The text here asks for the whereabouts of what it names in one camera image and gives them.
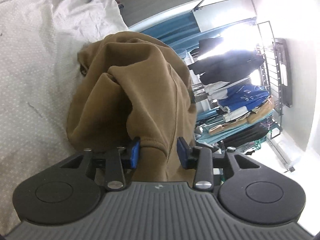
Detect metal clothes rack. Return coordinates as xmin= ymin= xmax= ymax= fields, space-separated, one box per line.
xmin=257 ymin=21 xmax=283 ymax=140

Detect blue and white hanging jacket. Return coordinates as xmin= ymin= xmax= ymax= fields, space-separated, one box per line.
xmin=217 ymin=84 xmax=270 ymax=113

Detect blue curtain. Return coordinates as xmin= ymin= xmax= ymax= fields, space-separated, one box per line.
xmin=142 ymin=12 xmax=226 ymax=53

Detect black hanging jacket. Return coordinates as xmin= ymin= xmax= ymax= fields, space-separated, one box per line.
xmin=188 ymin=37 xmax=265 ymax=85

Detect white quilt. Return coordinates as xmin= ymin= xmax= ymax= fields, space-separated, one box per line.
xmin=0 ymin=0 xmax=130 ymax=156

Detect dark hanging clothes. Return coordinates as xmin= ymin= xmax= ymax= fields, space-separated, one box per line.
xmin=223 ymin=123 xmax=269 ymax=148

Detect brown hooded sweatshirt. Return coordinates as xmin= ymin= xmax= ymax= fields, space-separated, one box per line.
xmin=66 ymin=31 xmax=197 ymax=183

